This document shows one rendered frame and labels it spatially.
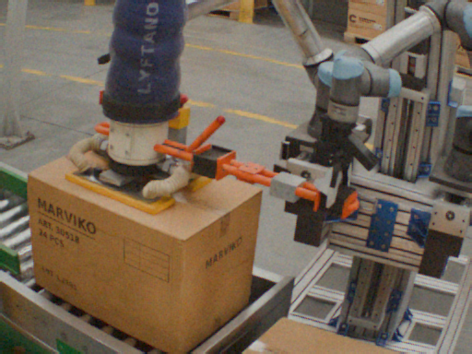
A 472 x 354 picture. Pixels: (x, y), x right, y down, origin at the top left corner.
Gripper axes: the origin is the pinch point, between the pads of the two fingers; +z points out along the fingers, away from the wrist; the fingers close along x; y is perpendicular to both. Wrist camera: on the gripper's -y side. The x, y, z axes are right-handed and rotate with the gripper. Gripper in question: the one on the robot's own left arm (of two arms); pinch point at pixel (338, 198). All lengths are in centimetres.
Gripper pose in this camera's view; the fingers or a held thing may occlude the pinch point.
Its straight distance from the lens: 181.2
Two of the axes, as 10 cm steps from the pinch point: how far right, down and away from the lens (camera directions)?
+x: -5.0, 2.9, -8.2
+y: -8.6, -2.7, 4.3
